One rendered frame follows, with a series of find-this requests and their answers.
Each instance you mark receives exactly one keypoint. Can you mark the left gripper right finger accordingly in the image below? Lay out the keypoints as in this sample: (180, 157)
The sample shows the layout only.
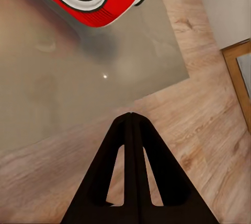
(182, 202)

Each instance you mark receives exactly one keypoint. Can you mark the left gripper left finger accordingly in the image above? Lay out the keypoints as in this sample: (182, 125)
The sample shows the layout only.
(88, 204)

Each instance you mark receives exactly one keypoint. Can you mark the coffee table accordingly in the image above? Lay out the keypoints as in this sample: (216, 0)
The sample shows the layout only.
(57, 73)

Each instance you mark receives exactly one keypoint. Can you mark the door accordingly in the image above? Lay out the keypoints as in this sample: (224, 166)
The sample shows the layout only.
(238, 60)

